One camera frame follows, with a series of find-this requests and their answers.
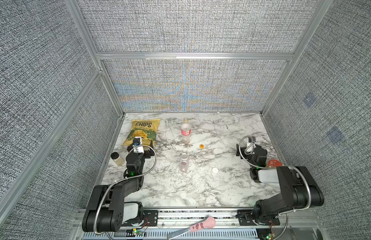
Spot clear bottle purple label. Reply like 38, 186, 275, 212
180, 153, 189, 173

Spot small jar black lid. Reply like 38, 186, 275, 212
111, 152, 125, 167

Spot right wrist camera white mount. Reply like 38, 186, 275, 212
244, 136, 256, 155

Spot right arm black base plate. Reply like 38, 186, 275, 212
235, 209, 280, 227

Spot round gold tin red lid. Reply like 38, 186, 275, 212
267, 159, 283, 168

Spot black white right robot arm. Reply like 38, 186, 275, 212
235, 143, 324, 226

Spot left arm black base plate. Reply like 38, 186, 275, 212
122, 210, 159, 228

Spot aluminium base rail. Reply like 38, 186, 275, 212
68, 207, 330, 240

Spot pink cat paw stick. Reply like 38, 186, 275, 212
167, 217, 216, 240

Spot yellow green chips bag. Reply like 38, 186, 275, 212
123, 119, 161, 146

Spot clear bottle red label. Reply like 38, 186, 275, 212
181, 118, 191, 145

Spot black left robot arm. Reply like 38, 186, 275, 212
82, 143, 157, 234

